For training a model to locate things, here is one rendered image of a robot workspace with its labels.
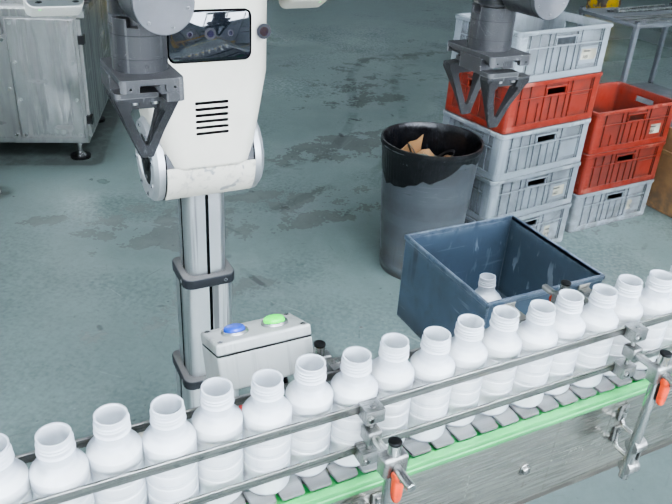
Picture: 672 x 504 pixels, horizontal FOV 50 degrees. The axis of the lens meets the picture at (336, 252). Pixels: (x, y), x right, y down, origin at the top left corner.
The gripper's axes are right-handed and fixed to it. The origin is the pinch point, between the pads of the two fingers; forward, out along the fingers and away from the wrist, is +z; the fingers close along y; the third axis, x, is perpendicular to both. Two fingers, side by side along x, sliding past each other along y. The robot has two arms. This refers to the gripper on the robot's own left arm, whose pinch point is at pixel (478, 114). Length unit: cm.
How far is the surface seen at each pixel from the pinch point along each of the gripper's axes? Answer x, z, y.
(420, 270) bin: -21, 50, 39
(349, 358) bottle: 25.1, 25.3, -12.8
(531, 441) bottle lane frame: -3.3, 44.5, -18.9
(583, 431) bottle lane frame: -14, 47, -19
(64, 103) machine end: 17, 97, 351
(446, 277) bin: -21, 47, 30
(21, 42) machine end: 35, 63, 356
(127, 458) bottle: 54, 28, -16
